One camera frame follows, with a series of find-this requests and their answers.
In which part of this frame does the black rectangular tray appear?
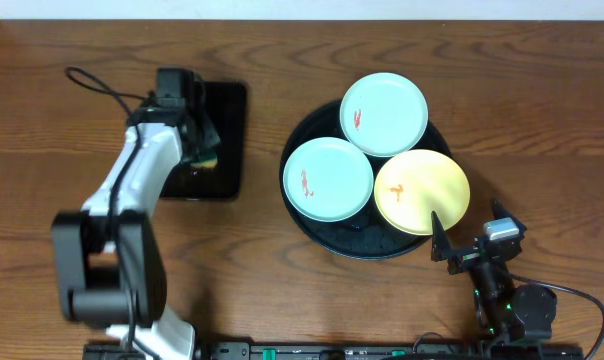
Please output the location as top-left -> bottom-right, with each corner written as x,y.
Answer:
161,82 -> 248,201

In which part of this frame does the yellow plate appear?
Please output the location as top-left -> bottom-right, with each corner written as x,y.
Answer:
374,149 -> 471,236

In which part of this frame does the black round tray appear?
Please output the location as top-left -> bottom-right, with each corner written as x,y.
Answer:
279,99 -> 430,260

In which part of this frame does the mint plate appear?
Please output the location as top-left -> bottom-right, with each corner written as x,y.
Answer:
339,72 -> 428,158
282,137 -> 374,222

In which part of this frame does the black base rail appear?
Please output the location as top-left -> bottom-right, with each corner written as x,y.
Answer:
81,341 -> 586,360

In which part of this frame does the green yellow sponge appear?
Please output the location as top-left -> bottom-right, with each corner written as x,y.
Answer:
190,154 -> 218,170

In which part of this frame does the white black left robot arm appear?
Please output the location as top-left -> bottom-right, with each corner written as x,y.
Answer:
51,68 -> 220,359

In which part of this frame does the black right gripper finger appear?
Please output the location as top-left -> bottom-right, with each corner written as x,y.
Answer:
431,211 -> 452,262
491,198 -> 527,234

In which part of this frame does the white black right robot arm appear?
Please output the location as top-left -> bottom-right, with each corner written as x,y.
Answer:
431,199 -> 557,354

